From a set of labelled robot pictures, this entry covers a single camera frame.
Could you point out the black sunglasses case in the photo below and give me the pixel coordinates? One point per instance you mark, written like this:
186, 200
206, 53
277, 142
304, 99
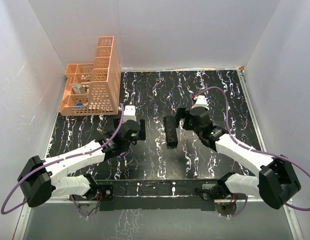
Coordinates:
170, 132

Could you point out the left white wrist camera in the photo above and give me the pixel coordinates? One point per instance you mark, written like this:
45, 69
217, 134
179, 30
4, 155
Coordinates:
129, 113

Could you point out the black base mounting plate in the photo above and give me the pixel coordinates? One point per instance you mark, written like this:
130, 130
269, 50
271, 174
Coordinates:
158, 194

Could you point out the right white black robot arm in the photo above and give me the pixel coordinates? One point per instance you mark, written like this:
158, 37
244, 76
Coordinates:
274, 180

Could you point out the aluminium frame rail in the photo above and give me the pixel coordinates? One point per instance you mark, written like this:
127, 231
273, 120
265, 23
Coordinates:
243, 84

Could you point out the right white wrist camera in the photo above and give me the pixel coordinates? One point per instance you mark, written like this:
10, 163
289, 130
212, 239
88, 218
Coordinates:
199, 101

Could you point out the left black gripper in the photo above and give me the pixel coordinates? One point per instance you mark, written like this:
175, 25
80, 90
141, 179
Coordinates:
141, 132

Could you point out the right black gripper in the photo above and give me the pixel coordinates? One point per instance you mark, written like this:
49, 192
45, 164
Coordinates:
182, 113

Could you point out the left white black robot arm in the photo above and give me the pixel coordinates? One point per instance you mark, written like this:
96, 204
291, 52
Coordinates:
50, 177

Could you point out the orange plastic desk organizer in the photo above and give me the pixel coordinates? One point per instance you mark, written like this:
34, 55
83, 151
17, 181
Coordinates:
101, 80

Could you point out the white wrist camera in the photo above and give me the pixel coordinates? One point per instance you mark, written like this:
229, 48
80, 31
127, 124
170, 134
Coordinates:
129, 113
199, 101

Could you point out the grey white small box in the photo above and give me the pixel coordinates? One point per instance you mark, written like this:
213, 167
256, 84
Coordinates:
78, 88

